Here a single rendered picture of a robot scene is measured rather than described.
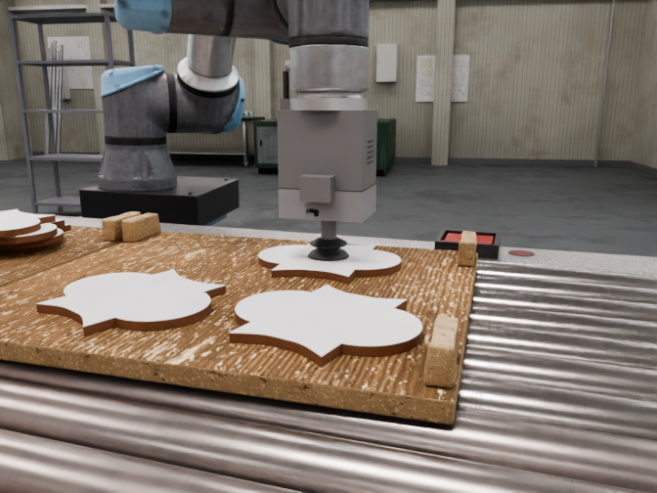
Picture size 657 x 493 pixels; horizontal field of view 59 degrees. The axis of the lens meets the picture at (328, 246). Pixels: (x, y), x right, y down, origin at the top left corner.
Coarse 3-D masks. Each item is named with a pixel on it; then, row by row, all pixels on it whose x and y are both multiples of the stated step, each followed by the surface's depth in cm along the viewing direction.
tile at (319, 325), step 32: (320, 288) 50; (256, 320) 42; (288, 320) 42; (320, 320) 42; (352, 320) 42; (384, 320) 42; (416, 320) 42; (320, 352) 37; (352, 352) 38; (384, 352) 38
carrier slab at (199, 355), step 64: (128, 256) 63; (192, 256) 63; (256, 256) 63; (448, 256) 63; (0, 320) 45; (64, 320) 45; (192, 384) 37; (256, 384) 36; (320, 384) 35; (384, 384) 34
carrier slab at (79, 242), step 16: (64, 240) 71; (80, 240) 71; (96, 240) 71; (0, 256) 63; (16, 256) 63; (32, 256) 63; (48, 256) 63; (64, 256) 63; (80, 256) 64; (0, 272) 57; (16, 272) 57; (32, 272) 57
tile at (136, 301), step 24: (72, 288) 50; (96, 288) 50; (120, 288) 50; (144, 288) 50; (168, 288) 50; (192, 288) 50; (216, 288) 50; (48, 312) 46; (72, 312) 44; (96, 312) 44; (120, 312) 44; (144, 312) 44; (168, 312) 44; (192, 312) 44
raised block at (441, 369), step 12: (444, 324) 37; (456, 324) 37; (432, 336) 35; (444, 336) 35; (456, 336) 36; (432, 348) 34; (444, 348) 33; (456, 348) 37; (432, 360) 34; (444, 360) 33; (456, 360) 34; (432, 372) 34; (444, 372) 33; (456, 372) 34; (432, 384) 34; (444, 384) 34
